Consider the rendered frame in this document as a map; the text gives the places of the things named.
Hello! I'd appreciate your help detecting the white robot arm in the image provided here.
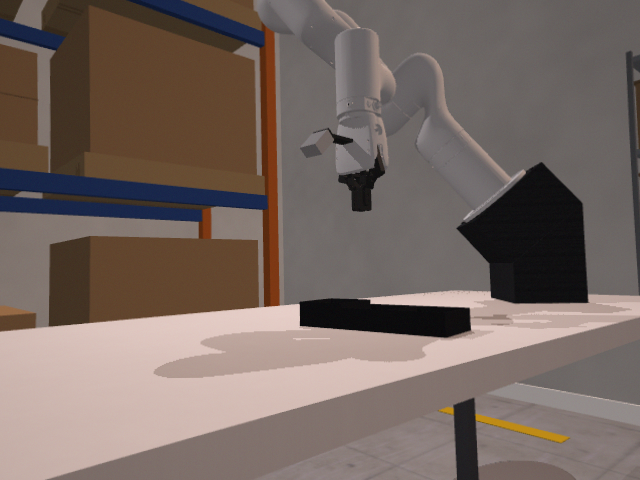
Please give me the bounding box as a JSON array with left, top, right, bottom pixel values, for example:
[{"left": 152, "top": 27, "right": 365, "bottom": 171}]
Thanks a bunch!
[{"left": 257, "top": 0, "right": 526, "bottom": 223}]

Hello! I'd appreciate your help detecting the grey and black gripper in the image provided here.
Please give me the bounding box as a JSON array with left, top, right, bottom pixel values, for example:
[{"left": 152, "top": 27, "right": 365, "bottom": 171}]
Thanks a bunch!
[{"left": 336, "top": 114, "right": 388, "bottom": 212}]

